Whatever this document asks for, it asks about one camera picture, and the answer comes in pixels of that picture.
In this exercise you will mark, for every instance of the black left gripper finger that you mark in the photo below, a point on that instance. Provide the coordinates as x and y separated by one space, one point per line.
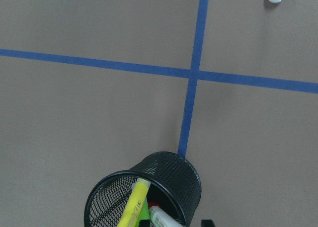
207 223

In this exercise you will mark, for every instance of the green highlighter pen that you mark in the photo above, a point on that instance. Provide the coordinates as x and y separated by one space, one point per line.
144 213

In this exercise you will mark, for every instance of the yellow highlighter pen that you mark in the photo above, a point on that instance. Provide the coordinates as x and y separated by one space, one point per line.
133 208

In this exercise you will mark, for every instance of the black mesh pen cup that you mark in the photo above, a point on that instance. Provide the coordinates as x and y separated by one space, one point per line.
175 186

